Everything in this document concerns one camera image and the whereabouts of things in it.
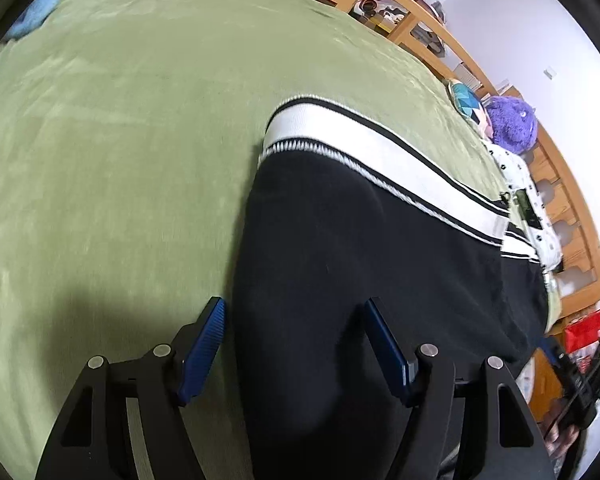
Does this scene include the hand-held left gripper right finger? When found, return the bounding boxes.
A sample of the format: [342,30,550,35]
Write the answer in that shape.
[362,297,556,480]

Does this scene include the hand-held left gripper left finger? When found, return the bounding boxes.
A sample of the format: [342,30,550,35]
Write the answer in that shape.
[35,296,226,480]

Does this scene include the black pants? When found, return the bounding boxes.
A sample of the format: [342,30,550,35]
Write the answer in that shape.
[232,95,551,480]

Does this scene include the person's right hand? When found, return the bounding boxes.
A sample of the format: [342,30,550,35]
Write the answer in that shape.
[542,400,581,461]

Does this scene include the star print bed sheet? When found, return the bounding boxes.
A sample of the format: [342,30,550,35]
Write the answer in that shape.
[516,357,537,403]

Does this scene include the red box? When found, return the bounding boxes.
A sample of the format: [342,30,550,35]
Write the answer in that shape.
[564,304,600,358]

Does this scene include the dark phone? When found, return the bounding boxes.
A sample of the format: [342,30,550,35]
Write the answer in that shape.
[515,187,543,231]

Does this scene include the white floral pillow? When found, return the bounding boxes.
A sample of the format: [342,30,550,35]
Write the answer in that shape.
[482,137,566,273]

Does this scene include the green bed blanket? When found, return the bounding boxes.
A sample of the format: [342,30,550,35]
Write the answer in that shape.
[0,0,563,480]

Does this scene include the purple plush toy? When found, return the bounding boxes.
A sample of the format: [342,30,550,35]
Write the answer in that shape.
[485,95,538,153]

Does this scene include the geometric print pillow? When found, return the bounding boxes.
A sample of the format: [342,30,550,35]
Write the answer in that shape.
[447,78,493,133]

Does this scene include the pile of boxes and bags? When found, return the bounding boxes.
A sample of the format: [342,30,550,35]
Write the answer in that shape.
[352,0,448,58]

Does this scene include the light blue fleece blanket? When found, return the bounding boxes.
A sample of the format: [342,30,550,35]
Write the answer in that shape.
[2,0,63,41]

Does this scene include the wooden bed frame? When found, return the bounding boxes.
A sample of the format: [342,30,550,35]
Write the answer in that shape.
[62,0,600,321]

